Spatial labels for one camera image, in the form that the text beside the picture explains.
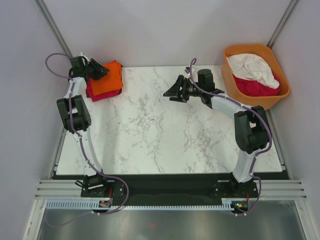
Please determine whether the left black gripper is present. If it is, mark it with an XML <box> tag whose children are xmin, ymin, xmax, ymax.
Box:
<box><xmin>82</xmin><ymin>59</ymin><xmax>109</xmax><ymax>82</ymax></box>

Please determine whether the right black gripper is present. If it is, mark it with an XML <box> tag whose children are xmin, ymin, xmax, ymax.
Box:
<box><xmin>163</xmin><ymin>75</ymin><xmax>203</xmax><ymax>104</ymax></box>

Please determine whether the orange t shirt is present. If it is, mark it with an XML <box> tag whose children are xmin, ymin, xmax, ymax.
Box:
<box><xmin>88</xmin><ymin>61</ymin><xmax>124</xmax><ymax>96</ymax></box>

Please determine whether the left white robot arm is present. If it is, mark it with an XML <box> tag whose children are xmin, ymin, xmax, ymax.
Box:
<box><xmin>56</xmin><ymin>55</ymin><xmax>110</xmax><ymax>197</ymax></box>

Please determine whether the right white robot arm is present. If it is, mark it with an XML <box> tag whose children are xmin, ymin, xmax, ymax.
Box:
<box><xmin>163</xmin><ymin>67</ymin><xmax>272</xmax><ymax>197</ymax></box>

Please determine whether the folded pink t shirt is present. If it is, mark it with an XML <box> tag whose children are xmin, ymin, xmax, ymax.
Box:
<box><xmin>85</xmin><ymin>59</ymin><xmax>123</xmax><ymax>103</ymax></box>

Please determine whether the crimson t shirt in basket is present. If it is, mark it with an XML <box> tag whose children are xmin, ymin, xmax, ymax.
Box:
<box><xmin>233</xmin><ymin>75</ymin><xmax>281</xmax><ymax>97</ymax></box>

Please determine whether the white t shirt in basket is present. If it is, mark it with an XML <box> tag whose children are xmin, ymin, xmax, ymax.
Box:
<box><xmin>227</xmin><ymin>53</ymin><xmax>280</xmax><ymax>89</ymax></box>

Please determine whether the orange plastic basket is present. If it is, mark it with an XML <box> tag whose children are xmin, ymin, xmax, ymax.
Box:
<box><xmin>221</xmin><ymin>43</ymin><xmax>291</xmax><ymax>110</ymax></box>

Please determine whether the left corner aluminium post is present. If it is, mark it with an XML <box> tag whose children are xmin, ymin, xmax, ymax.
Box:
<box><xmin>33</xmin><ymin>0</ymin><xmax>82</xmax><ymax>76</ymax></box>

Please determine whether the corner aluminium post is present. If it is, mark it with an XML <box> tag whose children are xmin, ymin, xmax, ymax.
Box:
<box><xmin>266</xmin><ymin>0</ymin><xmax>300</xmax><ymax>49</ymax></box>
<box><xmin>33</xmin><ymin>0</ymin><xmax>82</xmax><ymax>76</ymax></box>

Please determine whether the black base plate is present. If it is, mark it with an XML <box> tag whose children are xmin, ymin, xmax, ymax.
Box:
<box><xmin>81</xmin><ymin>173</ymin><xmax>259</xmax><ymax>207</ymax></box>

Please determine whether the white slotted cable duct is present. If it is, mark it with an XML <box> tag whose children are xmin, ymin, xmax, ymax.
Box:
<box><xmin>46</xmin><ymin>199</ymin><xmax>234</xmax><ymax>211</ymax></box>

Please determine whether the aluminium rail frame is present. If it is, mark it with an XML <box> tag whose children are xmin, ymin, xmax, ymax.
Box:
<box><xmin>35</xmin><ymin>179</ymin><xmax>307</xmax><ymax>200</ymax></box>

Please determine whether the right corner aluminium post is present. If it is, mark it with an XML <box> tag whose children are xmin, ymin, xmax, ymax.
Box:
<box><xmin>266</xmin><ymin>0</ymin><xmax>300</xmax><ymax>49</ymax></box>

